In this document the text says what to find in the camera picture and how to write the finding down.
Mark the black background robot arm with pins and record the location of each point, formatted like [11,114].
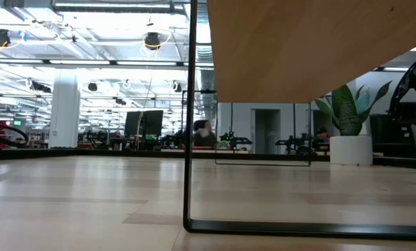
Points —
[237,141]
[295,143]

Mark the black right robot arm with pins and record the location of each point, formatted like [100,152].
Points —
[408,83]

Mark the person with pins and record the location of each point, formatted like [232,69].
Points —
[204,136]
[322,134]

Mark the black computer monitor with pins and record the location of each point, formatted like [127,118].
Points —
[152,122]

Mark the grey door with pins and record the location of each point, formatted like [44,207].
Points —
[266,130]

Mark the black round ceiling fixture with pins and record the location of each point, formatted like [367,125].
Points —
[152,40]
[0,37]

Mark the green artificial plant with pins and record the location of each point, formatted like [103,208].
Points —
[347,115]

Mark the white building column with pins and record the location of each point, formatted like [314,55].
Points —
[64,111]

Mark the white plant pot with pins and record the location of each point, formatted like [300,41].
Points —
[351,150]

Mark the black equipment rack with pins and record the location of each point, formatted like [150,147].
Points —
[380,134]

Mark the black aluminium table frame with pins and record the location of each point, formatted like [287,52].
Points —
[89,153]

